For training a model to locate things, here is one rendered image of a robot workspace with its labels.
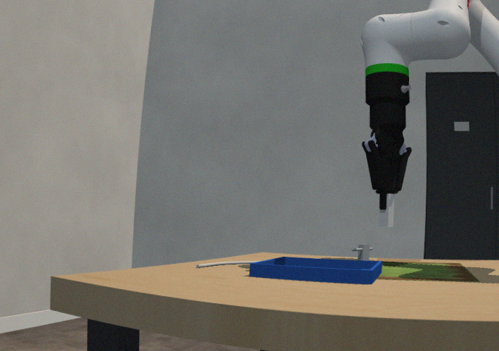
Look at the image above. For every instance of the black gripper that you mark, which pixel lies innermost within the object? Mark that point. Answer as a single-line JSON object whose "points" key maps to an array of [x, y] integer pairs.
{"points": [[387, 121]]}

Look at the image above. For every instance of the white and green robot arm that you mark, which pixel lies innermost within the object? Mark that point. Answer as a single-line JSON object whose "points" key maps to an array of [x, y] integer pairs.
{"points": [[390, 42]]}

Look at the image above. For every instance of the green grass patch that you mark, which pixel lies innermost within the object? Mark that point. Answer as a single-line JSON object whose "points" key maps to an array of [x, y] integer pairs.
{"points": [[425, 271]]}

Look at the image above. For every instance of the blue tray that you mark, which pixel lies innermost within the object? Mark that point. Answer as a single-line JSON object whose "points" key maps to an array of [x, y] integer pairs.
{"points": [[312, 269]]}

